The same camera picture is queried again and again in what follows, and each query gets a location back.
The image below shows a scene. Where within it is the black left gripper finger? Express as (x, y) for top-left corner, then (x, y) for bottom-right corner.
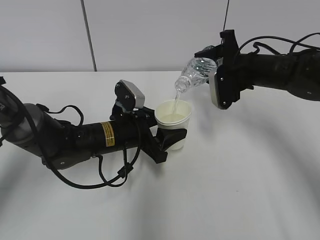
(156, 128), (188, 151)
(140, 107), (155, 119)

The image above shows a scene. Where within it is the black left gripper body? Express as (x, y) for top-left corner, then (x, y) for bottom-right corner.
(110, 106), (167, 164)

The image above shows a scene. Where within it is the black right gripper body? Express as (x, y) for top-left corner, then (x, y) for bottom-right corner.
(216, 29), (239, 75)

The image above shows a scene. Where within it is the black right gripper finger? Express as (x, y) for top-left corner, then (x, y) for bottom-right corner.
(194, 44), (223, 60)

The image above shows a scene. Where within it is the clear water bottle green label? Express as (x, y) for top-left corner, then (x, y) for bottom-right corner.
(174, 57), (220, 93)

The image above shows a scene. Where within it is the white paper cup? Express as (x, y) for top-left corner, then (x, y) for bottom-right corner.
(154, 99), (193, 151)

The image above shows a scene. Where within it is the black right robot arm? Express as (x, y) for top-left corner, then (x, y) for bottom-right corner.
(194, 29), (320, 110)

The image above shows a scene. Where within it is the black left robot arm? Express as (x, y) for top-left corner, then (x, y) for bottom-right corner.
(0, 80), (187, 170)

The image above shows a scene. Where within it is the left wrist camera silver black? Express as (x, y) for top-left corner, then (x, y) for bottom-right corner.
(114, 79), (145, 112)

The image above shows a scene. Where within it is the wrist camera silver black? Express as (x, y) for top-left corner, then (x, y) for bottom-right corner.
(114, 79), (145, 112)
(208, 65), (240, 110)

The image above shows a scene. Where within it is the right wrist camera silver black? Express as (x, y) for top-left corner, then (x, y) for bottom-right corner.
(208, 65), (240, 110)

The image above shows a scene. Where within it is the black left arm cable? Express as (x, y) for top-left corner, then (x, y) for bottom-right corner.
(0, 84), (146, 189)

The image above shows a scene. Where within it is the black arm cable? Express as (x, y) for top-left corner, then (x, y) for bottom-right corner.
(236, 32), (320, 56)
(0, 84), (146, 189)

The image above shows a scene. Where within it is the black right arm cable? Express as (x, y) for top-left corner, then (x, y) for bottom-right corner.
(236, 32), (320, 56)

